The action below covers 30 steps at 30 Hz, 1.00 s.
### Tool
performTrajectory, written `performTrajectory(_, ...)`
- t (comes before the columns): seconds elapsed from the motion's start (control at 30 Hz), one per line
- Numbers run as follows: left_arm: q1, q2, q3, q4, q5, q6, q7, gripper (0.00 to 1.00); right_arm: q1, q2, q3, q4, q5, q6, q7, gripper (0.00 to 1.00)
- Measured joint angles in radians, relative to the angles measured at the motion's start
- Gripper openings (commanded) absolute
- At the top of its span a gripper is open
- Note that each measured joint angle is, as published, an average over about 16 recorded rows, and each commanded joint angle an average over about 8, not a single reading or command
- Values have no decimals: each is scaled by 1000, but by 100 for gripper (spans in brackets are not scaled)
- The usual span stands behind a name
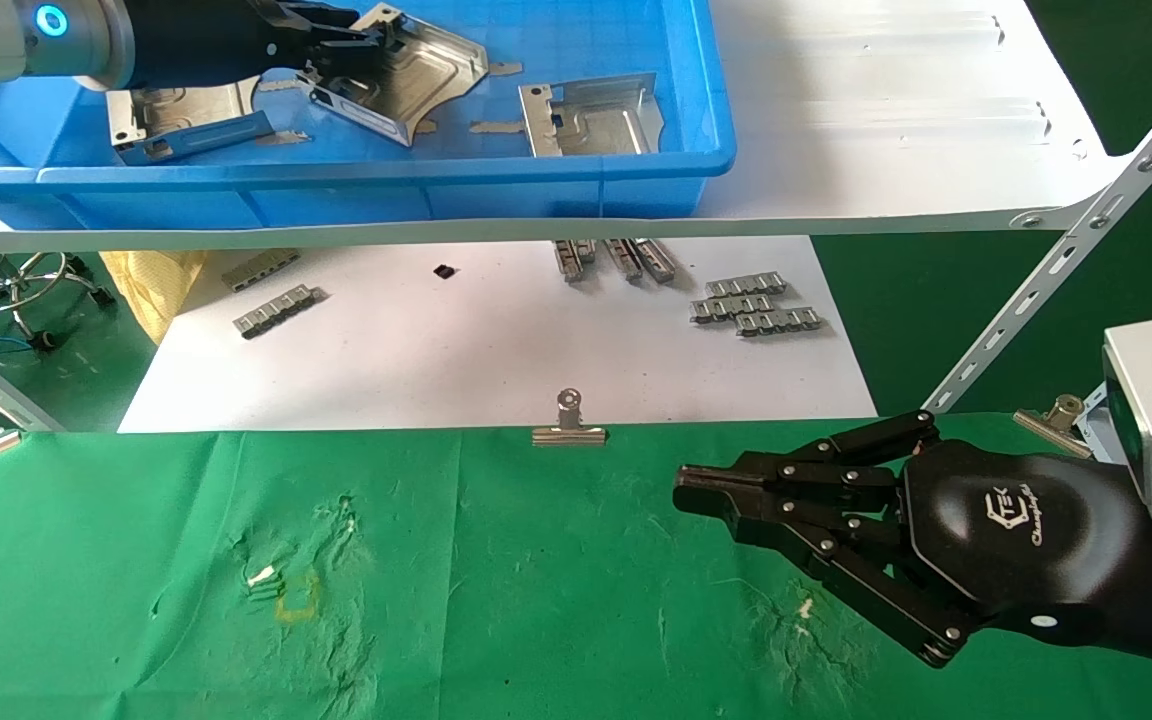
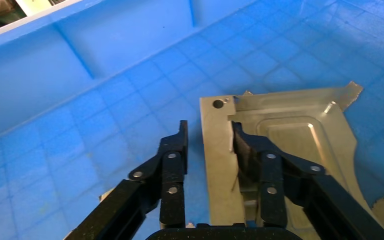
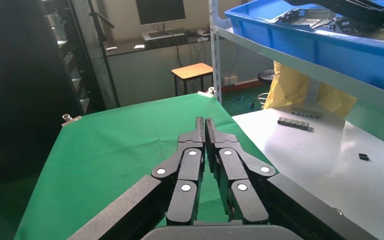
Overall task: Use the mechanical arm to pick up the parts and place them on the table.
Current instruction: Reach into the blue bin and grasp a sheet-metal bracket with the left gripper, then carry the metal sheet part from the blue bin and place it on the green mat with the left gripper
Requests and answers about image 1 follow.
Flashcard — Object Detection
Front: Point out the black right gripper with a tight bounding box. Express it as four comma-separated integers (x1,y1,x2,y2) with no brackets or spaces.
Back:
726,445,1152,671

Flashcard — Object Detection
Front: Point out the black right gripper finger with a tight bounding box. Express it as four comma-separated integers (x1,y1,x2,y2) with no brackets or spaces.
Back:
674,410,941,517

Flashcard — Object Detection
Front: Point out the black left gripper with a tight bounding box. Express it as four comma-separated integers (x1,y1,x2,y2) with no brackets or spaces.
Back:
121,0,385,91

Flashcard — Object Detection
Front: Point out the sheet metal bracket part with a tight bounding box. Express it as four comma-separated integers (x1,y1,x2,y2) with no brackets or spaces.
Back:
519,72,667,159
106,75,275,166
308,4,491,149

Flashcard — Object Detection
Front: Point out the blue plastic tray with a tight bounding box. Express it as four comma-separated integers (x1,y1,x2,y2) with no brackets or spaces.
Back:
0,0,739,231

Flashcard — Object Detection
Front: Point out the white lower board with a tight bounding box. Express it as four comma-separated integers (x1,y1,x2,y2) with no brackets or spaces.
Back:
119,237,877,434

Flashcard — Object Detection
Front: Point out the yellow cloth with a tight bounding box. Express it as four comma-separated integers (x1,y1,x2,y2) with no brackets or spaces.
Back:
100,250,208,344

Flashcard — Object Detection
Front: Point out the green table cloth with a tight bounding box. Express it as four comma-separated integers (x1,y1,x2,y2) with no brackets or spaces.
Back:
0,412,1152,720

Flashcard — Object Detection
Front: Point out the chrome stool base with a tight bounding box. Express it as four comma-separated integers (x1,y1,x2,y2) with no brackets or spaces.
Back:
0,252,118,352

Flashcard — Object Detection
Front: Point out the white shelf board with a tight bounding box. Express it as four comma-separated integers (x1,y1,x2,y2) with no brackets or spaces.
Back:
0,0,1127,254

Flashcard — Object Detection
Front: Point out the grey metal chain link strip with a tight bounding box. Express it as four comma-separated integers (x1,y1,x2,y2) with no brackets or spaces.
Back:
233,285,324,340
706,271,788,299
691,294,773,324
736,307,825,337
223,250,302,292

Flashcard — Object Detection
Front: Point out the small grey metal rail piece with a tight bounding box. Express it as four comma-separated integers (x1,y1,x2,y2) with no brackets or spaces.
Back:
605,240,643,284
635,239,678,283
554,240,598,284

